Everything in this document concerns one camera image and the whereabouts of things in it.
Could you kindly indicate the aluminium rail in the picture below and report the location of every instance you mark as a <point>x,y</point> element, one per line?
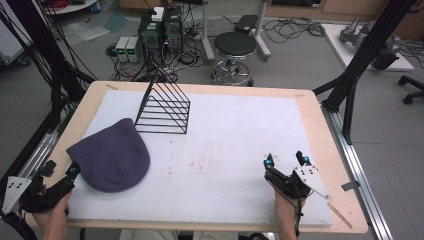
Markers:
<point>36,153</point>
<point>360,173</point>

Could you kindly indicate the purple knitted beanie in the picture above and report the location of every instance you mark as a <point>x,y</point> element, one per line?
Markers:
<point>111,158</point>

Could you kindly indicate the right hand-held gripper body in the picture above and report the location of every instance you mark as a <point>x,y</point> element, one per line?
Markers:
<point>293,185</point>

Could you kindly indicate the person's right hand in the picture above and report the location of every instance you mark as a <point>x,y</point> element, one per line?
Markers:
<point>287,210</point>

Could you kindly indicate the clear plastic sheet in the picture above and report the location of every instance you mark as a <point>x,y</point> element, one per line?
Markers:
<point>86,31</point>

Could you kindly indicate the white power supply unit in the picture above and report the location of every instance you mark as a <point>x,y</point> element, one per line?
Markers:
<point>122,49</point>
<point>133,49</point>

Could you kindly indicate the white foam mat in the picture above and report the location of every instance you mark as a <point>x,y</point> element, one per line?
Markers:
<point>233,150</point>

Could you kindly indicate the person's left hand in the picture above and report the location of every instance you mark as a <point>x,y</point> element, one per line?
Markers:
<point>53,216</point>

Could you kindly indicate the white metal stand legs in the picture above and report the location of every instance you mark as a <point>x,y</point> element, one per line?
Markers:
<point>260,36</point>

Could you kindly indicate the black computer tower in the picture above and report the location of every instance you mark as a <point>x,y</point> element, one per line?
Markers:
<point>172,30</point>
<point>150,36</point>

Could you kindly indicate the thin wooden stick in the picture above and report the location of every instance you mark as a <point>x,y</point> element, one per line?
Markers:
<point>340,216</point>

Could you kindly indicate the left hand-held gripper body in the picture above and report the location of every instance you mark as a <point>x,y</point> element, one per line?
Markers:
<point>40,196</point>

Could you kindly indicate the round white table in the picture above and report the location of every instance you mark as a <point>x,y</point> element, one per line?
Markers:
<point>71,6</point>

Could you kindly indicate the grey tape piece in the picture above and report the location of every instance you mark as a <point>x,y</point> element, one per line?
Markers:
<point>350,185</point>

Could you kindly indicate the black metal frame stand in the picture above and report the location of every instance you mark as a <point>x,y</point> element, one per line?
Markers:
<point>363,60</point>
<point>43,50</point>

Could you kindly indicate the black flat box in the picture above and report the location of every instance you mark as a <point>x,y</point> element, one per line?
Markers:
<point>246,24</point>

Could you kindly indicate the white floor board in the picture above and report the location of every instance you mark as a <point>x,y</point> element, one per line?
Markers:
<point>340,46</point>

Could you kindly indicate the black round stool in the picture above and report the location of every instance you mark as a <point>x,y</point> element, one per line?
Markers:
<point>235,45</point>

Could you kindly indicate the black office chair base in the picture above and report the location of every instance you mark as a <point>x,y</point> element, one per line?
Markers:
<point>411,88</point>

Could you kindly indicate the white box device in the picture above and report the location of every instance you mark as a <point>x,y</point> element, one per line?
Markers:
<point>158,14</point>

